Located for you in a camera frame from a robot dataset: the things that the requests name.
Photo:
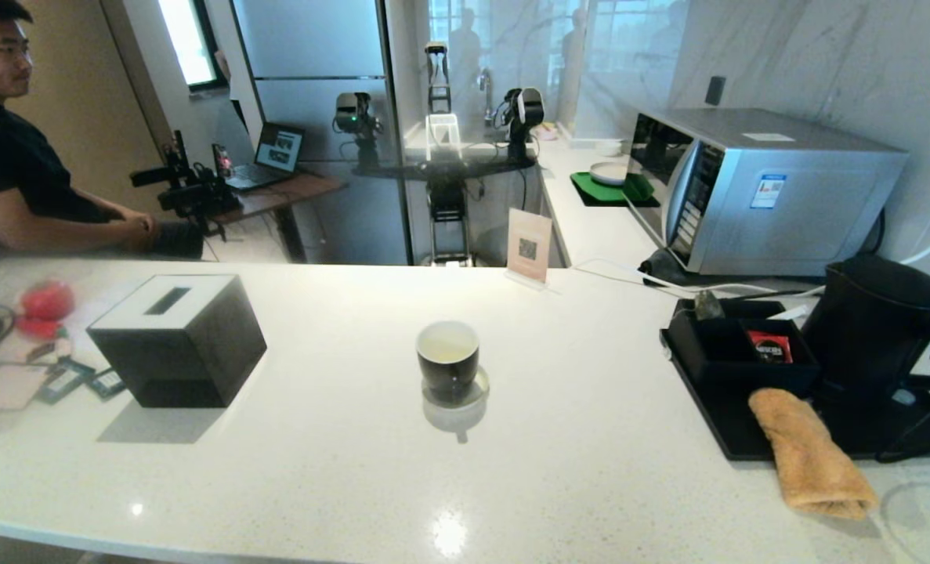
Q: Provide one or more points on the black electric kettle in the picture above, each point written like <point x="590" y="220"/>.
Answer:
<point x="872" y="329"/>

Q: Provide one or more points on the white sachet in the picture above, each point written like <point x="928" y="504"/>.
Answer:
<point x="790" y="313"/>

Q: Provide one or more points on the orange folded towel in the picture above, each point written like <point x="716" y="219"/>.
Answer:
<point x="813" y="462"/>

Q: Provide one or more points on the red coffee sachet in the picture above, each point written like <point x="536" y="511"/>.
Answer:
<point x="770" y="347"/>

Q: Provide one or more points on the silver microwave oven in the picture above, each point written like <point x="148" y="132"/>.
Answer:
<point x="794" y="211"/>

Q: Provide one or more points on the black sachet organizer box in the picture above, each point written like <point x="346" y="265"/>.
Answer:
<point x="715" y="368"/>

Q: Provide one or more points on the black serving tray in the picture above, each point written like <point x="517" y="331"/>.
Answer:
<point x="715" y="423"/>

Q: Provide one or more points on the white bowl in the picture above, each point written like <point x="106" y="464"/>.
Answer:
<point x="607" y="175"/>

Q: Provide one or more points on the green tray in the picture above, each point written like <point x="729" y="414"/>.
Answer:
<point x="590" y="190"/>

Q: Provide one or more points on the beige QR code sign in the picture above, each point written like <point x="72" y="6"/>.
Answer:
<point x="529" y="243"/>

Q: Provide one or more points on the small pink item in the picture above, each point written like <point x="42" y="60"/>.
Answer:
<point x="548" y="133"/>

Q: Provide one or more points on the round glass coaster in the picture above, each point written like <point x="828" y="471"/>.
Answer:
<point x="482" y="388"/>

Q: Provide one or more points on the black cup white inside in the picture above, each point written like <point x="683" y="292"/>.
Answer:
<point x="447" y="376"/>

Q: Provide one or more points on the background robot torso column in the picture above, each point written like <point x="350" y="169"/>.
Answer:
<point x="445" y="200"/>

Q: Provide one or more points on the metal faucet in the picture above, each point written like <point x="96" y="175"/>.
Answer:
<point x="486" y="82"/>

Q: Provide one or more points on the dark curved tabletop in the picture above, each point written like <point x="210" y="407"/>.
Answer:
<point x="402" y="170"/>

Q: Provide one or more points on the wooden desk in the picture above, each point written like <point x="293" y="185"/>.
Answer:
<point x="292" y="192"/>

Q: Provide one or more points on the open laptop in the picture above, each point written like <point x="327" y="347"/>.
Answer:
<point x="280" y="150"/>

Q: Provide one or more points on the frosted glass partition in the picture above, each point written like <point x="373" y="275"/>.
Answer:
<point x="316" y="47"/>

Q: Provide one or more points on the black tissue box white top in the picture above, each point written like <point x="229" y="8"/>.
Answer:
<point x="190" y="352"/>

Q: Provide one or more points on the black teleoperation rig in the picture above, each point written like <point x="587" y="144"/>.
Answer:
<point x="190" y="192"/>

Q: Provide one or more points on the dark green card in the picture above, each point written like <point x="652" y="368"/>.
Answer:
<point x="61" y="382"/>
<point x="108" y="384"/>

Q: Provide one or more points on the red round object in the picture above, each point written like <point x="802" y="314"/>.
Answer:
<point x="48" y="300"/>

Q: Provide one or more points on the light brown wooden door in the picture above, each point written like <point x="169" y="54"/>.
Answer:
<point x="81" y="94"/>

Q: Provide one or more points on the red chili toy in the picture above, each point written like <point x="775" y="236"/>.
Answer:
<point x="37" y="327"/>

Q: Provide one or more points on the pink pad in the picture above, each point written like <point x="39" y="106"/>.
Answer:
<point x="6" y="388"/>

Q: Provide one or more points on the person black t-shirt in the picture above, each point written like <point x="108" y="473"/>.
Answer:
<point x="2" y="172"/>

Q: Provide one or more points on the black wall socket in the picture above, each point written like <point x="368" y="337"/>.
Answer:
<point x="714" y="92"/>

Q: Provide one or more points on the window with dark frame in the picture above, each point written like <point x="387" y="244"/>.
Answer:
<point x="186" y="39"/>

